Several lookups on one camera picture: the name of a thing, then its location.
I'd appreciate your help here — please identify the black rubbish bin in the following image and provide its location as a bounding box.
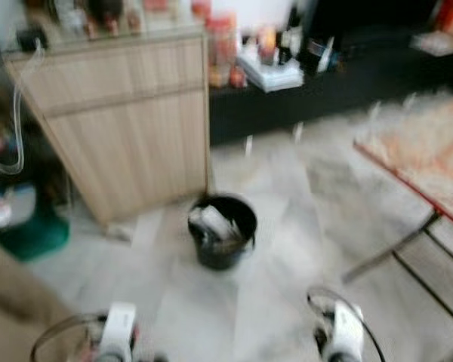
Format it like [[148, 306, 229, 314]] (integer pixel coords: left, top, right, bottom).
[[187, 194, 258, 271]]

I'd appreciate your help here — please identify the beige fabric furniture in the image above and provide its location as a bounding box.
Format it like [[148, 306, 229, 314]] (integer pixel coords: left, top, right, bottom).
[[0, 238, 76, 362]]

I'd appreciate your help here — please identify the light wooden cabinet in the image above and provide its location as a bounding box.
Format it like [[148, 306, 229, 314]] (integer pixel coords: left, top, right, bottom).
[[4, 30, 212, 227]]

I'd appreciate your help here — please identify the black round device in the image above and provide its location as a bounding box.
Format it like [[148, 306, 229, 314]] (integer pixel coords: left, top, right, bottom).
[[17, 26, 48, 52]]

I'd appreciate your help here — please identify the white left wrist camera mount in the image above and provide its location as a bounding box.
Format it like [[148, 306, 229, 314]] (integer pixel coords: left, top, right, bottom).
[[102, 302, 138, 362]]

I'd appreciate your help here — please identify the white box stack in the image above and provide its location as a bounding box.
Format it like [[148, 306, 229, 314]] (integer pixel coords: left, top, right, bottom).
[[238, 49, 304, 93]]

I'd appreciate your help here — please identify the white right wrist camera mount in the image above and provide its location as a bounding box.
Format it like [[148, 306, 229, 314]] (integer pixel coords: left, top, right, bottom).
[[328, 300, 365, 362]]

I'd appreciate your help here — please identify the black TV cabinet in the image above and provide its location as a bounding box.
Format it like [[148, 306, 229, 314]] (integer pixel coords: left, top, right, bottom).
[[208, 34, 453, 144]]

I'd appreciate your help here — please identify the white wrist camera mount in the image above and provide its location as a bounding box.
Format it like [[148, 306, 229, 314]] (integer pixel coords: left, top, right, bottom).
[[102, 302, 138, 362], [328, 300, 365, 362]]

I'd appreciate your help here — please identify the orange clear jar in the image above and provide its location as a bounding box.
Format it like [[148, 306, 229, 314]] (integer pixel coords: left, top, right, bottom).
[[208, 11, 239, 87]]

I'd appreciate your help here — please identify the black television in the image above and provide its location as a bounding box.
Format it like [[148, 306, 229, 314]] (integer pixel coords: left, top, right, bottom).
[[313, 0, 442, 40]]

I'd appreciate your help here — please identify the green plastic container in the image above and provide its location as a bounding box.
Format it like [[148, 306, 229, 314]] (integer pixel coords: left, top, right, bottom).
[[0, 189, 70, 262]]

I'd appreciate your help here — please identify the white trash in bin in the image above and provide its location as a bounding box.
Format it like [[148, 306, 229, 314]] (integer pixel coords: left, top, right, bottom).
[[190, 205, 239, 242]]

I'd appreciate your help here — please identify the clear plastic hose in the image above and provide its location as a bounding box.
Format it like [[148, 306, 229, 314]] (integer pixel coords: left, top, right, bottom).
[[0, 41, 46, 176]]

